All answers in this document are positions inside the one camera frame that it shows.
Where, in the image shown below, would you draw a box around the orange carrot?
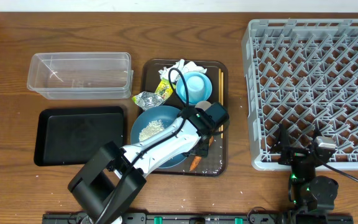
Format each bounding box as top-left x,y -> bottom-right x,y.
189,136 -> 214,172

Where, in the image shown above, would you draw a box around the dark blue plate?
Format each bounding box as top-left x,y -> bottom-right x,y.
124,106 -> 199,174

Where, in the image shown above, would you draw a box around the black waste tray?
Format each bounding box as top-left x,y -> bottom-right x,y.
34,106 -> 124,166

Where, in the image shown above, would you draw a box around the white cup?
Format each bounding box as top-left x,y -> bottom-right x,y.
195,101 -> 211,111

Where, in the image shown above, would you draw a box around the light blue cup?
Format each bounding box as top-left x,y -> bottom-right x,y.
186,76 -> 205,101

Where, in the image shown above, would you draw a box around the brown serving tray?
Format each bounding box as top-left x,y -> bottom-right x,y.
140,59 -> 229,177

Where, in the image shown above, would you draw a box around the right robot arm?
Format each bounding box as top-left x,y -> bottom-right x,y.
271,124 -> 339,223

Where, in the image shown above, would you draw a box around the yellow foil snack wrapper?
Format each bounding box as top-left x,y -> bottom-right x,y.
132,78 -> 176,111

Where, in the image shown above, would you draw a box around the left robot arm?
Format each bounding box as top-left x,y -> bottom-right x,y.
68,103 -> 229,223

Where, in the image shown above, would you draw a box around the clear plastic bin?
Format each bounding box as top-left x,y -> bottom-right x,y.
27,52 -> 133,100

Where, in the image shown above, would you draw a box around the wooden chopstick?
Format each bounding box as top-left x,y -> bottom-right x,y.
219,69 -> 224,132
218,68 -> 223,135

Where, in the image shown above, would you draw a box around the white rice pile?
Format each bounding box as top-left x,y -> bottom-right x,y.
139,119 -> 165,142

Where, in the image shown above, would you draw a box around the right wooden chopstick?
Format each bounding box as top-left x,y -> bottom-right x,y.
219,69 -> 224,132

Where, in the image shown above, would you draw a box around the light blue bowl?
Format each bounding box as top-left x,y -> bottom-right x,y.
176,72 -> 213,106

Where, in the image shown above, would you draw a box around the left wooden chopstick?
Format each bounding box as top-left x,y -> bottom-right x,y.
218,68 -> 223,135

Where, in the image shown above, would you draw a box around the crumpled white tissue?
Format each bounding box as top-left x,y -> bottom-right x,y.
158,59 -> 207,83

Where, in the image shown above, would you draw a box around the grey dishwasher rack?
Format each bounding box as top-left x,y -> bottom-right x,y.
242,19 -> 358,171

